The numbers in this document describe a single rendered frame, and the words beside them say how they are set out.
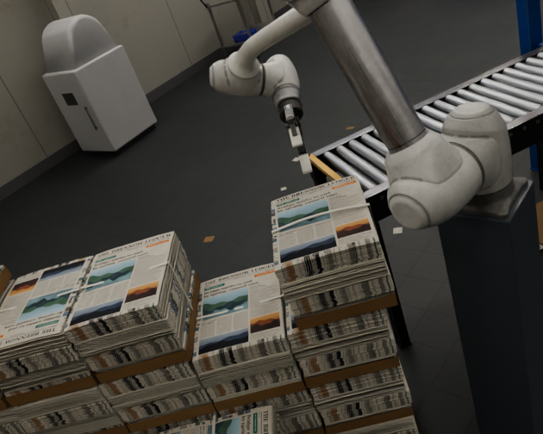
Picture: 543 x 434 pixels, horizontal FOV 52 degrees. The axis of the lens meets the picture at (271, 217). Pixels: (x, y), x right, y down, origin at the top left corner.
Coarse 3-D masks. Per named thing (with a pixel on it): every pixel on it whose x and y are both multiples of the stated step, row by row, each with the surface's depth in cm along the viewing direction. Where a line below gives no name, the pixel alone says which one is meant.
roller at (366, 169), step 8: (336, 152) 254; (344, 152) 248; (352, 152) 246; (352, 160) 241; (360, 160) 237; (360, 168) 234; (368, 168) 229; (376, 168) 229; (368, 176) 228; (376, 176) 223; (384, 176) 220
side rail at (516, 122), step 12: (540, 108) 225; (516, 120) 224; (528, 120) 221; (540, 120) 223; (516, 132) 221; (528, 132) 223; (540, 132) 225; (516, 144) 224; (528, 144) 226; (372, 192) 213; (384, 192) 212; (372, 204) 213; (384, 204) 215; (384, 216) 217
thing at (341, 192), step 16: (352, 176) 174; (304, 192) 175; (320, 192) 172; (336, 192) 169; (352, 192) 166; (272, 208) 173; (288, 208) 170; (304, 208) 167; (320, 208) 165; (368, 208) 178; (272, 224) 166
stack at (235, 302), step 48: (240, 288) 184; (240, 336) 164; (288, 336) 159; (336, 336) 159; (384, 336) 160; (144, 384) 166; (192, 384) 167; (240, 384) 168; (336, 384) 170; (384, 384) 171; (48, 432) 176; (144, 432) 179; (288, 432) 179; (384, 432) 181
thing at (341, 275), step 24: (360, 216) 154; (288, 240) 156; (312, 240) 152; (336, 240) 148; (360, 240) 145; (288, 264) 147; (312, 264) 146; (336, 264) 146; (360, 264) 146; (384, 264) 146; (288, 288) 150; (312, 288) 149; (336, 288) 150; (360, 288) 150; (384, 288) 150; (312, 312) 154
